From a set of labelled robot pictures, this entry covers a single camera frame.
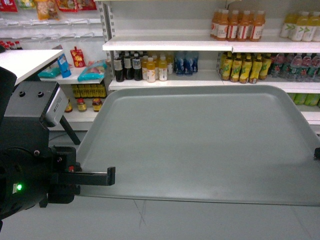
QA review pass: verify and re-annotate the grey rectangular serving tray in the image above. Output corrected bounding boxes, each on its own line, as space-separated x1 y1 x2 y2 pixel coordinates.
77 85 320 206

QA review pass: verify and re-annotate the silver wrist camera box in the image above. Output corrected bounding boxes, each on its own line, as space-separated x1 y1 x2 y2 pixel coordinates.
44 81 69 127

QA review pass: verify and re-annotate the red spout pouch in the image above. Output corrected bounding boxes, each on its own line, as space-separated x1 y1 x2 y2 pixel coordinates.
70 46 86 68

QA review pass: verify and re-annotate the orange juice bottle far right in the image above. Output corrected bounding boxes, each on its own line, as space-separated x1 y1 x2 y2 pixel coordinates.
249 10 265 42

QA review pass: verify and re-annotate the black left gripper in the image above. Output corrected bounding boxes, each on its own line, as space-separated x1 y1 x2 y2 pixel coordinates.
39 146 116 208

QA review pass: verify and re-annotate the orange juice bottle C100 label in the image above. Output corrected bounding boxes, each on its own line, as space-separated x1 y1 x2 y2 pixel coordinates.
216 9 229 41

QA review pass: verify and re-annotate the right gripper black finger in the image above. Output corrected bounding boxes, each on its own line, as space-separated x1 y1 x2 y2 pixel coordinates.
313 147 320 160

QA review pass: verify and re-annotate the white middle shelf board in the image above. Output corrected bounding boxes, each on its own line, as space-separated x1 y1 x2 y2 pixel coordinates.
102 35 320 53

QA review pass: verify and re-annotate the orange juice bottle red stripe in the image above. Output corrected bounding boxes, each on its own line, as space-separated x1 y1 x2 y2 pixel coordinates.
226 10 239 42

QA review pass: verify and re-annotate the yellow lemon tea bottle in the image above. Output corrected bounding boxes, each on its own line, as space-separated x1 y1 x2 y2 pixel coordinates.
230 53 242 83

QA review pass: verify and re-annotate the yellow snack bag hanging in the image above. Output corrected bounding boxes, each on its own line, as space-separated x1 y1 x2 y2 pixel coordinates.
34 0 59 21

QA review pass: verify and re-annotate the white checkout counter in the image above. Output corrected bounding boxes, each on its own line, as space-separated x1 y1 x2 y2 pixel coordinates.
0 49 64 86

